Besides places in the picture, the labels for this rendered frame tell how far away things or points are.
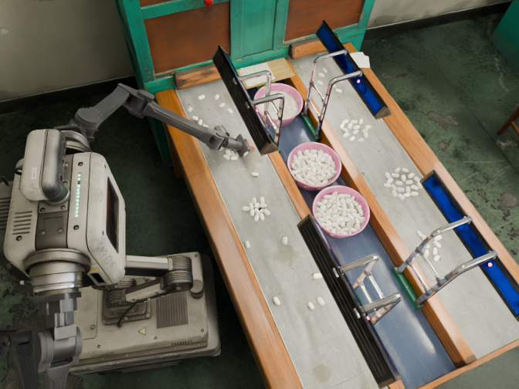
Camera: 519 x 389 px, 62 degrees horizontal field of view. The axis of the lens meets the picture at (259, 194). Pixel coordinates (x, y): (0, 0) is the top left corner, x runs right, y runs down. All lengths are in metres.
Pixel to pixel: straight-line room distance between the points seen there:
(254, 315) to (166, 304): 0.51
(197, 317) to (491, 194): 2.23
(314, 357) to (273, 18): 1.67
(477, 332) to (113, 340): 1.57
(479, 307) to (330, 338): 0.66
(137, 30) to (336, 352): 1.66
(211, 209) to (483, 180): 2.12
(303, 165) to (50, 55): 1.97
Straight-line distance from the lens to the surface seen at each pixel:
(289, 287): 1.88
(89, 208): 1.28
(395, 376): 1.50
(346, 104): 2.48
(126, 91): 1.92
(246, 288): 1.84
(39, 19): 3.20
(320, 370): 1.82
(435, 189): 1.86
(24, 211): 1.34
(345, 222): 2.07
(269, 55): 2.58
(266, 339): 1.79
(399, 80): 3.84
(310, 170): 2.17
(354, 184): 2.15
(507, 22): 4.43
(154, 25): 2.22
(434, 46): 4.27
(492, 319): 2.12
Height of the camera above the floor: 2.51
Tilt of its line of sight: 59 degrees down
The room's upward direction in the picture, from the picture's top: 5 degrees clockwise
